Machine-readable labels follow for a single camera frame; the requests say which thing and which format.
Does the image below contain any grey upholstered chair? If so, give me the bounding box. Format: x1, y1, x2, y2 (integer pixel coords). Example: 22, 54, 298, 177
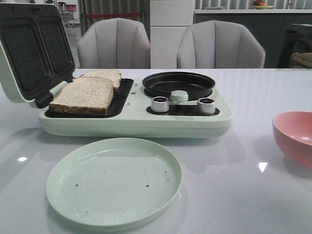
77, 18, 151, 69
176, 20, 266, 69

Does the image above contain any tan cushion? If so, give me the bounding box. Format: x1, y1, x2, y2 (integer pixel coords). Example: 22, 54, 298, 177
291, 52, 312, 68

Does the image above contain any silver left control knob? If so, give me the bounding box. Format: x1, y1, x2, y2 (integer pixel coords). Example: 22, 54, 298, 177
151, 97, 170, 113

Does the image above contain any fruit bowl on counter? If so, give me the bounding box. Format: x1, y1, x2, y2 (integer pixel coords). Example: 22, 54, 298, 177
251, 0, 274, 10

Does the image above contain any dark grey kitchen counter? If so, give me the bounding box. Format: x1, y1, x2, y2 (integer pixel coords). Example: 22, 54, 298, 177
194, 9, 312, 68

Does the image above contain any mint green breakfast maker base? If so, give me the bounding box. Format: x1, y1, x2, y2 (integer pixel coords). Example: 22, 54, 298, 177
39, 78, 233, 138

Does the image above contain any bread slice with brown crust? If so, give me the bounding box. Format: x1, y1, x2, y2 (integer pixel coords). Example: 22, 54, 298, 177
49, 77, 114, 115

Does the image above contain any right grey upholstered chair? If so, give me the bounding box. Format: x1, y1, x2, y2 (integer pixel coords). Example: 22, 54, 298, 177
176, 20, 266, 69

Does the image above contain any pink plastic bowl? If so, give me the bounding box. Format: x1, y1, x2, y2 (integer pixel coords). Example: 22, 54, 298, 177
273, 111, 312, 168

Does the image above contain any silver right control knob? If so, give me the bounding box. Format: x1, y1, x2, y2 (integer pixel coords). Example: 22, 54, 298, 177
196, 97, 215, 115

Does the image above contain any black round frying pan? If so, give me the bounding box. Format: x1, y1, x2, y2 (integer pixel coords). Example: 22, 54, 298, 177
142, 71, 215, 101

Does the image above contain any white refrigerator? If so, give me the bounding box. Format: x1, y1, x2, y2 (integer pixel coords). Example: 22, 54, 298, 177
150, 0, 195, 69

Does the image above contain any mint green round plate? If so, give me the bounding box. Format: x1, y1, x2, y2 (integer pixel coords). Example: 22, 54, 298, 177
46, 137, 182, 231

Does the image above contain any silver control knob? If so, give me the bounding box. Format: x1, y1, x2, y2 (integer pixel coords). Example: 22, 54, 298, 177
196, 97, 215, 115
151, 97, 170, 113

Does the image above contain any black sandwich grill plate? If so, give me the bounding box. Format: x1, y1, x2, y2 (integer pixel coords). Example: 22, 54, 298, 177
45, 78, 134, 118

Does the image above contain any left grey upholstered chair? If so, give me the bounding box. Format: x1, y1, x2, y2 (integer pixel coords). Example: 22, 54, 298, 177
77, 18, 151, 69

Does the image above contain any breakfast maker hinged lid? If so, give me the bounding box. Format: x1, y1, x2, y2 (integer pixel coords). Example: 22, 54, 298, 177
0, 3, 75, 109

